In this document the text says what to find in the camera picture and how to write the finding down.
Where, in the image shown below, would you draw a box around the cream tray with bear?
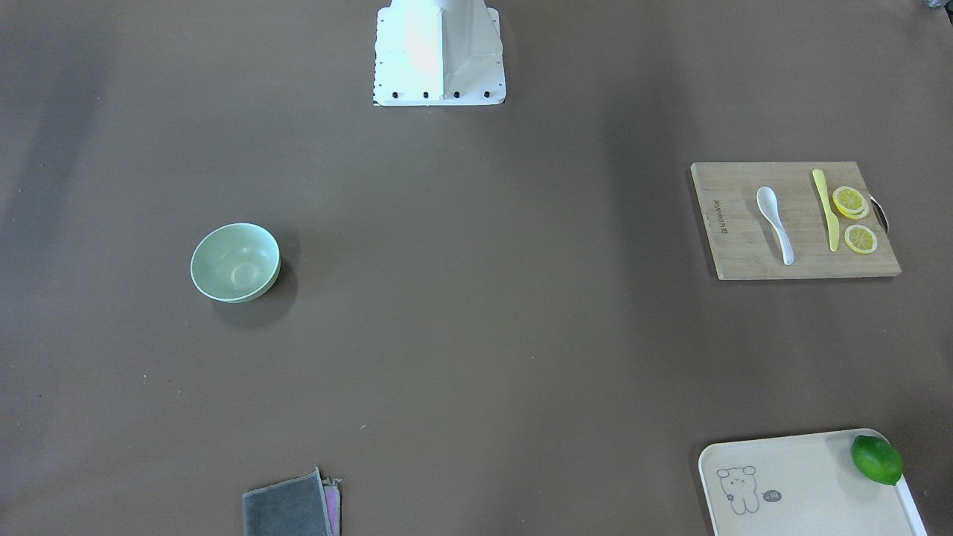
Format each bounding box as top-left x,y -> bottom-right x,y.
698,428 -> 926,535

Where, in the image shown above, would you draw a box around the bamboo cutting board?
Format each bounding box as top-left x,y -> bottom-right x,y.
690,162 -> 902,281

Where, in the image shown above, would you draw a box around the lemon slice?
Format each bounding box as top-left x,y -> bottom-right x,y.
831,186 -> 870,220
844,224 -> 879,255

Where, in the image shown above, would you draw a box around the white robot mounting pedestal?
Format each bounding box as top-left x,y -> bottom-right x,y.
372,1 -> 507,106

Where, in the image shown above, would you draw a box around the grey folded cloth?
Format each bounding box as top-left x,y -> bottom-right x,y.
242,468 -> 342,535

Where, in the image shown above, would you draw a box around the upper lemon slice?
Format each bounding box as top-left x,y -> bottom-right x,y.
831,186 -> 870,220

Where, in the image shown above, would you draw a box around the white ceramic spoon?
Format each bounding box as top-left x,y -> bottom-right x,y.
756,186 -> 795,266

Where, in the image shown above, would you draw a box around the lower lemon slice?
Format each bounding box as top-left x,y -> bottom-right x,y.
844,224 -> 879,255

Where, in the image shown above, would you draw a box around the yellow plastic knife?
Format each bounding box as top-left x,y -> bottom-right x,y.
812,167 -> 841,253

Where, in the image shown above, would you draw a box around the light green bowl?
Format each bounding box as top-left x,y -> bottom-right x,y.
190,223 -> 281,303

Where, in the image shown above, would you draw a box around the green lime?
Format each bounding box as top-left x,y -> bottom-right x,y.
850,435 -> 903,486

